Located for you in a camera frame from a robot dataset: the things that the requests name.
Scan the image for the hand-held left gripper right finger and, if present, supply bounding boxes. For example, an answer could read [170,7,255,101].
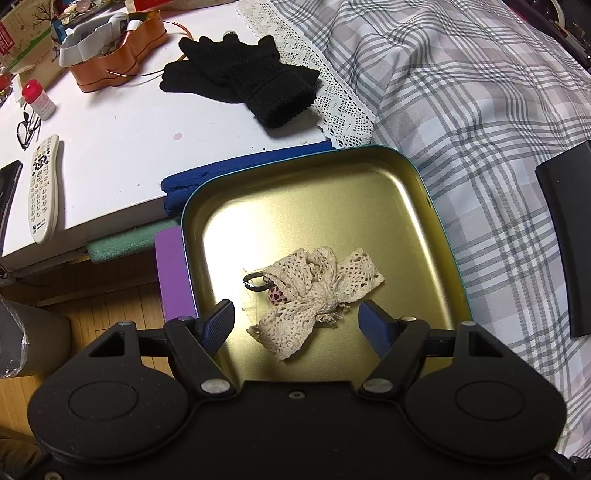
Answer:
[358,299,505,401]

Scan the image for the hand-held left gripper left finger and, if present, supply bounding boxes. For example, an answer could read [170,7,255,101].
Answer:
[88,299,237,401]

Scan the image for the cream lace bow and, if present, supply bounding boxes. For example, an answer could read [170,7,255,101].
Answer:
[247,246,385,361]

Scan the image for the gold tin tray teal rim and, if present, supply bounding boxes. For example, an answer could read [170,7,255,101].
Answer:
[181,145,474,385]

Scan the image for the purple foam pad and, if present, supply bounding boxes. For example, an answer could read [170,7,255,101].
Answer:
[154,228,197,319]

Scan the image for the green foam pad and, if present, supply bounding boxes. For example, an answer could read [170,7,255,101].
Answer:
[88,219,181,264]

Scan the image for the blue folded cloth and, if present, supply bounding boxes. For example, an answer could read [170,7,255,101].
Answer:
[161,143,336,218]

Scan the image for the grey plastic bin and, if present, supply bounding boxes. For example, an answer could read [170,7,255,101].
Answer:
[0,295,73,380]

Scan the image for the grey plaid bed sheet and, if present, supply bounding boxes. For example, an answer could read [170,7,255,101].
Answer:
[268,0,591,462]

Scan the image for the white lace table runner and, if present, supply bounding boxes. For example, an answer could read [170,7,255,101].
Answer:
[235,0,376,150]

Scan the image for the white remote control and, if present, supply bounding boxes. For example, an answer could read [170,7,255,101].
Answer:
[28,134,62,245]

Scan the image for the black rectangular case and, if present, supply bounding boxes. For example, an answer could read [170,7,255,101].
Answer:
[534,141,591,340]

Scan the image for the black knit glove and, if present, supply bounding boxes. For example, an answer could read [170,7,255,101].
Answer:
[179,34,322,129]
[159,60,241,105]

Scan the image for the black phone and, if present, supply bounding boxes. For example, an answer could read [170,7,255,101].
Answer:
[0,160,23,250]

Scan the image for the black eyeglasses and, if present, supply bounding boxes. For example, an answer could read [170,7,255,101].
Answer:
[17,108,42,151]

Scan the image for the orange tin container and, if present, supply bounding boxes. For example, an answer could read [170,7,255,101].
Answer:
[60,10,171,93]

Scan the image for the white bottle red cap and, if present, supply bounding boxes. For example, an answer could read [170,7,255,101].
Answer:
[22,79,57,121]

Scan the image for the white elastic band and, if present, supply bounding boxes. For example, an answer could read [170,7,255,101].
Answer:
[59,11,133,68]

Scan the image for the cardboard box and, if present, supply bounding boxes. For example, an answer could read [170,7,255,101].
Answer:
[0,0,66,82]

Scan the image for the leopard print key ring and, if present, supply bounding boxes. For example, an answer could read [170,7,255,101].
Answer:
[241,271,290,306]

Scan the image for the orange cable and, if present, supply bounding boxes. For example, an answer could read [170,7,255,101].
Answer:
[163,20,191,59]

